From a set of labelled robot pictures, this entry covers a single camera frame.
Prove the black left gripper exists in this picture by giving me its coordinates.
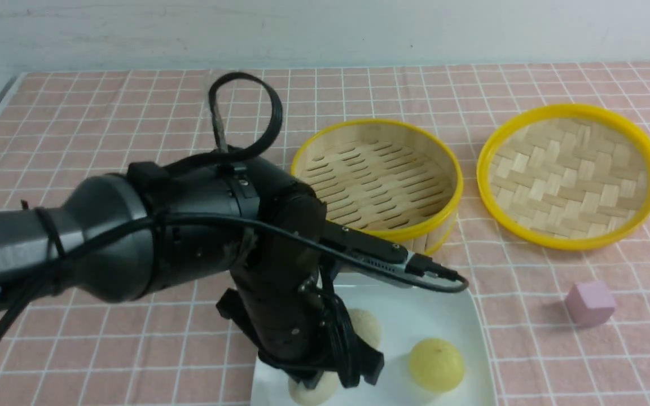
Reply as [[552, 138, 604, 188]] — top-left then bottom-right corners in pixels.
[[216, 269, 385, 390]]

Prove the white steamed bun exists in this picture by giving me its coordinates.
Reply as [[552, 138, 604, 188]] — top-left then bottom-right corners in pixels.
[[348, 308, 382, 349], [288, 372, 340, 405]]

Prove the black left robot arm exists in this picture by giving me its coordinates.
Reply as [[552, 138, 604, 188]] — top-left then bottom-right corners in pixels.
[[0, 150, 376, 388]]

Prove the white square plate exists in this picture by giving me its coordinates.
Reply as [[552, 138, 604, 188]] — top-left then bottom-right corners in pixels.
[[250, 273, 498, 406]]

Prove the yellow steamed bun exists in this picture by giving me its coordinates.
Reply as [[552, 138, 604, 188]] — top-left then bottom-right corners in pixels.
[[408, 338, 466, 394]]

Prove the pink checkered tablecloth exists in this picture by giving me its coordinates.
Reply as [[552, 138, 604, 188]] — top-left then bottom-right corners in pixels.
[[0, 62, 650, 405]]

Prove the yellow bamboo steamer basket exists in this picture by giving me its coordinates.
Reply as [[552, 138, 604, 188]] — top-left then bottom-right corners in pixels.
[[291, 118, 464, 256]]

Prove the pink cube block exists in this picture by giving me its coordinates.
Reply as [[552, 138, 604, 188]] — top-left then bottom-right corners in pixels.
[[564, 280, 616, 328]]

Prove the yellow bamboo steamer lid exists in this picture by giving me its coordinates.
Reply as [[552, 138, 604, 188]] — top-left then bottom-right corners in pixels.
[[476, 104, 650, 251]]

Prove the black cable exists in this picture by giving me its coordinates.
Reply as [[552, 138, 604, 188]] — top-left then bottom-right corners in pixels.
[[0, 72, 470, 406]]

